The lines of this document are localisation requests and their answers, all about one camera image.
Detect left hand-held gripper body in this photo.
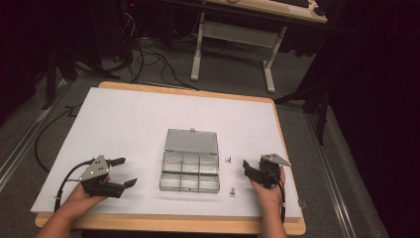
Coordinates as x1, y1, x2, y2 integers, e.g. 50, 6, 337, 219
78, 154, 128, 199

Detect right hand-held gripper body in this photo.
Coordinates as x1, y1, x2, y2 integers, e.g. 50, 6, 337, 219
243, 153, 292, 190

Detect clear plastic compartment box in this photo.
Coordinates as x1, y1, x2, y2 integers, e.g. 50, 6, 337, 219
158, 128, 221, 194

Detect person's right hand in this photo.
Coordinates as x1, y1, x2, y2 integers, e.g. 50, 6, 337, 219
250, 165, 287, 213

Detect person's left hand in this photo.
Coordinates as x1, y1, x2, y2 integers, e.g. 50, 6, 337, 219
60, 175, 112, 220

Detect white board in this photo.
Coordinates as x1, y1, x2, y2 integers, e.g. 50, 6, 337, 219
30, 86, 303, 219

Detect black metal stand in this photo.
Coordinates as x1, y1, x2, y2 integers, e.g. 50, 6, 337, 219
41, 46, 122, 111
274, 81, 332, 147

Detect white-legged wooden desk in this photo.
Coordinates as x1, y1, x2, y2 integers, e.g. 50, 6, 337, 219
155, 0, 330, 94

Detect black computer tower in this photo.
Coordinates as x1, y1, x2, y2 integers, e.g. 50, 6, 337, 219
88, 0, 137, 64

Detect black keyboard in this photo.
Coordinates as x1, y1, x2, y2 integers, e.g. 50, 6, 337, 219
270, 0, 312, 9

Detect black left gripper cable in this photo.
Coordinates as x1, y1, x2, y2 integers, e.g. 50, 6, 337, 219
53, 158, 97, 213

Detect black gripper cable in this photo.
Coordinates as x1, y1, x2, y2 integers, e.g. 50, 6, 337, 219
268, 168, 288, 225
53, 158, 97, 213

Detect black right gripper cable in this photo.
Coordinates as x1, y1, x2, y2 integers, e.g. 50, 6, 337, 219
268, 168, 288, 225

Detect metal floor rail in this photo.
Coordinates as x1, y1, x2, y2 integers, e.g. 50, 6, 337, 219
0, 78, 68, 193
304, 112, 359, 238

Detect black floor cable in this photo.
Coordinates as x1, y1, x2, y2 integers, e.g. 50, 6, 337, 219
131, 38, 201, 92
34, 104, 82, 174

